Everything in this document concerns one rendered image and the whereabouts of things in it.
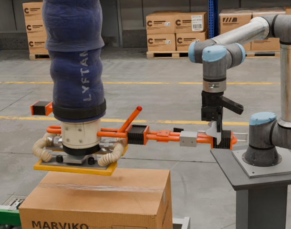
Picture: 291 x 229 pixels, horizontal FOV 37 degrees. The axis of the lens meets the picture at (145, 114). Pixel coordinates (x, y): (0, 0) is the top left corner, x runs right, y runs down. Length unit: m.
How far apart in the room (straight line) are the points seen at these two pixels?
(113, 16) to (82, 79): 8.84
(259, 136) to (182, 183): 1.60
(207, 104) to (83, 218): 0.70
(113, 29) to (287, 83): 8.49
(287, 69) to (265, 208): 0.86
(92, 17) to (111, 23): 8.89
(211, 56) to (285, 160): 1.17
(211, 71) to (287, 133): 0.89
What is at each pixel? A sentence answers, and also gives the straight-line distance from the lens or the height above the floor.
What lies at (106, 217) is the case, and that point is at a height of 0.92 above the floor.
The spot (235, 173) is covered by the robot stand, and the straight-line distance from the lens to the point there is 2.53.
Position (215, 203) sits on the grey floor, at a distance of 3.71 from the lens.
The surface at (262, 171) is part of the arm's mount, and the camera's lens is 2.54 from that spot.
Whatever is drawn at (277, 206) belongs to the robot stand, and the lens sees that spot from 2.73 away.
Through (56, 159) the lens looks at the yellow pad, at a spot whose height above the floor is 1.14.
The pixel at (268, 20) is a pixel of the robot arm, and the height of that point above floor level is 1.59.
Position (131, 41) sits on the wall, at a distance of 10.43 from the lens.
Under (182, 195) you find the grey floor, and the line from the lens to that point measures 3.82.
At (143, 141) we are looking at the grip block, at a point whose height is 1.21.
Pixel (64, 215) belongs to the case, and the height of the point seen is 0.92.
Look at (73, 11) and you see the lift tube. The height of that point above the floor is 1.75.
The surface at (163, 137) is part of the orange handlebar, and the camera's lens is 1.79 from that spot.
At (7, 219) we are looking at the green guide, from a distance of 2.63.
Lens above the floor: 1.90
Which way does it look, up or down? 19 degrees down
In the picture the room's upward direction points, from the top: 4 degrees counter-clockwise
